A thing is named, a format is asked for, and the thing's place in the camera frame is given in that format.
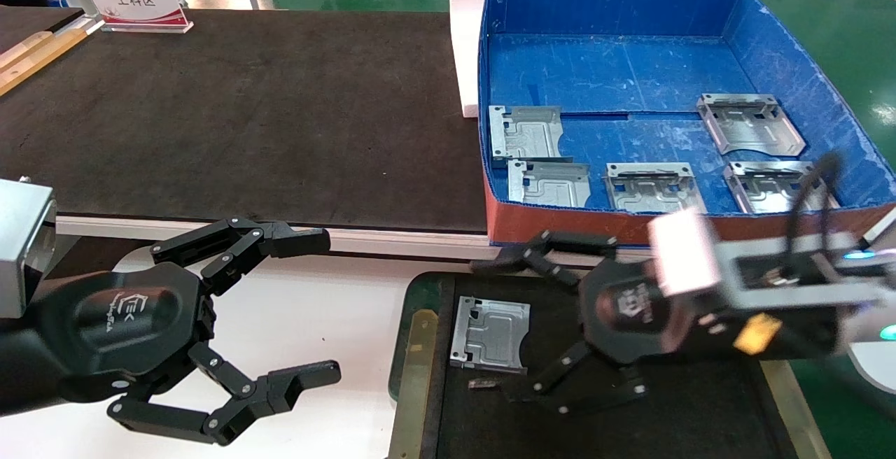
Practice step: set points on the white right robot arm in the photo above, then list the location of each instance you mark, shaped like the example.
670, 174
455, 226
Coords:
791, 305

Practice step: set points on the black container tray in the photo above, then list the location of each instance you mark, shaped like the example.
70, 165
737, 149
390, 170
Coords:
686, 410

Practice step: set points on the blue corrugated plastic box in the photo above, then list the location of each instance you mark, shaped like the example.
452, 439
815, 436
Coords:
616, 67

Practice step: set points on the wooden strip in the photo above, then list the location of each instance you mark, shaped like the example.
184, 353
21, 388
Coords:
35, 60

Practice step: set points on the silver stamped metal bracket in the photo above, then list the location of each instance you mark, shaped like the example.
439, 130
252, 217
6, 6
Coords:
490, 336
528, 133
549, 186
749, 126
654, 192
766, 189

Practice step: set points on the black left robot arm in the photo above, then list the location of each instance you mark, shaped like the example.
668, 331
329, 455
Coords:
21, 375

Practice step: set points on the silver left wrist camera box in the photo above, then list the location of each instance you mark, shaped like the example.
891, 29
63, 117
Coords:
21, 249

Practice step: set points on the white foam block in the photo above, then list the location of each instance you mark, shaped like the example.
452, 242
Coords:
465, 53

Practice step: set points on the white red acrylic sign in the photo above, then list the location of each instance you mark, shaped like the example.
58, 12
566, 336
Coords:
133, 1

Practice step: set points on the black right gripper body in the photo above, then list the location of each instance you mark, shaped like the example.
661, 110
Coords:
623, 312

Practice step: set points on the white curved plate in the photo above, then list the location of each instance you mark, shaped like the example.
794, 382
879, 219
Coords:
878, 359

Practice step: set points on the white aluminium table frame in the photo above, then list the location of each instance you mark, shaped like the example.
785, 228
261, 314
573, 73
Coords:
406, 242

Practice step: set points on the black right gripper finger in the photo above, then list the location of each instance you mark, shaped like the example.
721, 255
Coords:
595, 392
574, 241

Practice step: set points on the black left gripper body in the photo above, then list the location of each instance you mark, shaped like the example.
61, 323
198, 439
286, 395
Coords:
119, 322

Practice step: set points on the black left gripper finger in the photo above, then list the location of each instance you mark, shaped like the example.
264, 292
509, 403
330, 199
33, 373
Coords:
269, 389
241, 242

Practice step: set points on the large black table mat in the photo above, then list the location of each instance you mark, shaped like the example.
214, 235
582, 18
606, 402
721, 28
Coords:
245, 116

